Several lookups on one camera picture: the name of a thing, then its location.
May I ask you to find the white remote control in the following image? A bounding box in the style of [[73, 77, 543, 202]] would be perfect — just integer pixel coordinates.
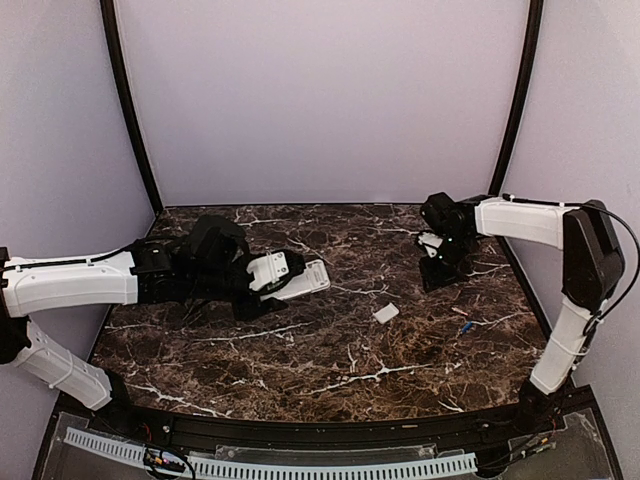
[[271, 259, 331, 301]]

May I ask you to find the black front rail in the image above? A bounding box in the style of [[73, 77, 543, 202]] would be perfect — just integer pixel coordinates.
[[59, 389, 596, 454]]

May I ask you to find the white slotted cable duct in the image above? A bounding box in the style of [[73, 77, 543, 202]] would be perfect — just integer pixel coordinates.
[[63, 427, 477, 479]]

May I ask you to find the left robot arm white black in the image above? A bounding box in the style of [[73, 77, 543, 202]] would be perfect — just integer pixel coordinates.
[[1, 216, 288, 436]]

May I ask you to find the black frame post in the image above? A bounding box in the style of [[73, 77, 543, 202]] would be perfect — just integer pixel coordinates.
[[99, 0, 164, 217], [488, 0, 545, 195]]

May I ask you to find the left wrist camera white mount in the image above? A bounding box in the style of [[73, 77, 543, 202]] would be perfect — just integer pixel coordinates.
[[246, 250, 306, 294]]

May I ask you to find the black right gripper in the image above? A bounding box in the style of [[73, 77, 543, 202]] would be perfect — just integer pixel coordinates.
[[418, 233, 475, 293]]

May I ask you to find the right black frame post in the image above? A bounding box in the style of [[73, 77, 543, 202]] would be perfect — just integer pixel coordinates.
[[488, 0, 545, 195]]

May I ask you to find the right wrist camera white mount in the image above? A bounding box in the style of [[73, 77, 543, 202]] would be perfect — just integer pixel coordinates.
[[416, 230, 443, 258]]

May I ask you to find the white battery cover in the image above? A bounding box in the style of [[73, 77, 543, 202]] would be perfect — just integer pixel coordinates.
[[373, 303, 400, 325]]

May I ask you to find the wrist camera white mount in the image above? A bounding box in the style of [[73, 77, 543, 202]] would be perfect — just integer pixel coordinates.
[[416, 230, 443, 258], [246, 250, 306, 294]]

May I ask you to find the left black frame post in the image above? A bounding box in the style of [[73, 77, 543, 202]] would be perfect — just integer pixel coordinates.
[[99, 0, 164, 217]]

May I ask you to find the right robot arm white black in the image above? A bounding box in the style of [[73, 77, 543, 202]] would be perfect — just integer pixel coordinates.
[[416, 192, 626, 397]]

